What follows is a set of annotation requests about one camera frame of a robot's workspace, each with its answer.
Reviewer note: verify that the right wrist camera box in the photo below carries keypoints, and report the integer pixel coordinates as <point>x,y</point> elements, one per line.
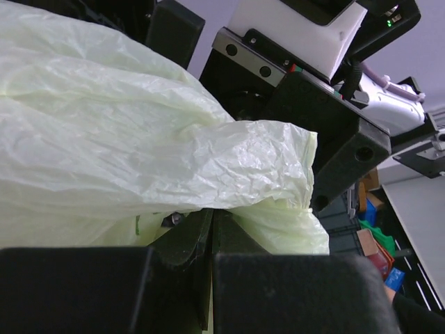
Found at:
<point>321,47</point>

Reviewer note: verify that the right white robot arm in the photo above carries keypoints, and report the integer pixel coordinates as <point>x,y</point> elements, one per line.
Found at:
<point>396,108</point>

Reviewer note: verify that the blue storage bin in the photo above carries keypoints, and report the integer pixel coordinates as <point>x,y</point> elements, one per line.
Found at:
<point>373,205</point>

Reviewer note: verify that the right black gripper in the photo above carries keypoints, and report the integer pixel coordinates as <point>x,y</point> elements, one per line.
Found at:
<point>251,76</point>

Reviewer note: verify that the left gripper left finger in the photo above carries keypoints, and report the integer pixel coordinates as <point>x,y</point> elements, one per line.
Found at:
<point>160,288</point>

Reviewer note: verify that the green storage bin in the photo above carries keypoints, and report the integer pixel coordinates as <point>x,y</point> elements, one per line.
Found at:
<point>387,242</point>

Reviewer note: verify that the green plastic bag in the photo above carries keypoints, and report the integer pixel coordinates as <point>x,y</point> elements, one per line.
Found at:
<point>102,138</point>

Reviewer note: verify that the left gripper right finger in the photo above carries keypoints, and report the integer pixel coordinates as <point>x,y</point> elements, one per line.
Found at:
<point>258,292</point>

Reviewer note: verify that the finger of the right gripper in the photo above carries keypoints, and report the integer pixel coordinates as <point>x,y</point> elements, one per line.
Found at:
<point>349,145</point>

